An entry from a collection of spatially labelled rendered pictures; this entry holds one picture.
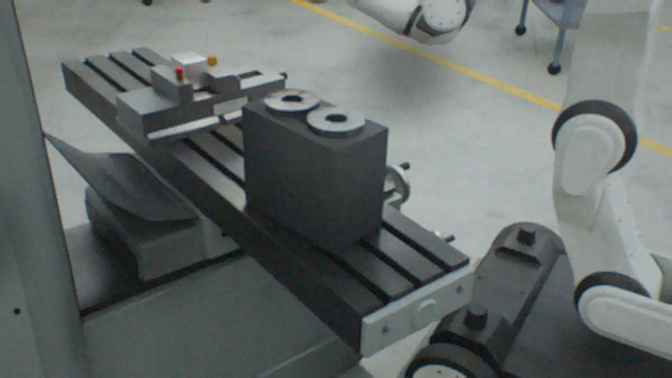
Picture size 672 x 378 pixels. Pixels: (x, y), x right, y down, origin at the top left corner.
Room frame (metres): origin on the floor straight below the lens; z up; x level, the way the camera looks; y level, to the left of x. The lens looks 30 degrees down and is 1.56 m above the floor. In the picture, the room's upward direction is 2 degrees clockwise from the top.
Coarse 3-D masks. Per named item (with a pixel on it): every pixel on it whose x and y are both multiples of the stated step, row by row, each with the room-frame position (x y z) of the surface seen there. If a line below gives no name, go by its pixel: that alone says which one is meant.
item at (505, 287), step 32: (512, 256) 1.36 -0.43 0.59; (544, 256) 1.36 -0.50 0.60; (480, 288) 1.24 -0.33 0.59; (512, 288) 1.24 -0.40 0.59; (544, 288) 1.27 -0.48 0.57; (448, 320) 1.12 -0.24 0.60; (480, 320) 1.08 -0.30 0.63; (512, 320) 1.13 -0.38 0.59; (544, 320) 1.16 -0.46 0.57; (576, 320) 1.17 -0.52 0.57; (480, 352) 1.04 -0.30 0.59; (512, 352) 1.06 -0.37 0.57; (544, 352) 1.07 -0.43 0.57; (576, 352) 1.07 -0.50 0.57; (608, 352) 1.08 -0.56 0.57; (640, 352) 1.08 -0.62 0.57
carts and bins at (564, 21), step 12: (144, 0) 5.28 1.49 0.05; (540, 0) 4.67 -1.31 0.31; (552, 0) 4.67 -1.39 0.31; (564, 0) 4.67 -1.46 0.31; (576, 0) 4.68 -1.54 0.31; (552, 12) 4.40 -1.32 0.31; (564, 12) 4.13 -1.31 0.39; (576, 12) 4.40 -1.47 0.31; (564, 24) 4.12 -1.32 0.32; (576, 24) 4.15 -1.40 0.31; (552, 60) 4.15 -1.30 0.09; (552, 72) 4.12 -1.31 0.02
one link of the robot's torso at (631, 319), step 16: (656, 256) 1.19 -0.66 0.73; (592, 288) 1.09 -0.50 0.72; (608, 288) 1.07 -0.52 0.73; (592, 304) 1.07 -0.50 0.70; (608, 304) 1.05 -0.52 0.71; (624, 304) 1.04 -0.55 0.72; (640, 304) 1.04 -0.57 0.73; (656, 304) 1.03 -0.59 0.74; (592, 320) 1.06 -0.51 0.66; (608, 320) 1.05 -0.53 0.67; (624, 320) 1.04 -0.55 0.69; (640, 320) 1.03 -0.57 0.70; (656, 320) 1.01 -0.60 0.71; (608, 336) 1.06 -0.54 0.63; (624, 336) 1.03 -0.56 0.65; (640, 336) 1.02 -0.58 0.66; (656, 336) 1.01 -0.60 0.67; (656, 352) 1.02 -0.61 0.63
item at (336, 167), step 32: (288, 96) 1.06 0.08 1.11; (256, 128) 1.02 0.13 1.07; (288, 128) 0.97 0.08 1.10; (320, 128) 0.94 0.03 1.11; (352, 128) 0.94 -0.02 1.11; (384, 128) 0.98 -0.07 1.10; (256, 160) 1.02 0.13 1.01; (288, 160) 0.96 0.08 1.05; (320, 160) 0.92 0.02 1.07; (352, 160) 0.92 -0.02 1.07; (384, 160) 0.97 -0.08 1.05; (256, 192) 1.02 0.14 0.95; (288, 192) 0.97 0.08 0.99; (320, 192) 0.91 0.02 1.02; (352, 192) 0.92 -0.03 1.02; (288, 224) 0.97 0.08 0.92; (320, 224) 0.91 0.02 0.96; (352, 224) 0.92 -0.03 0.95
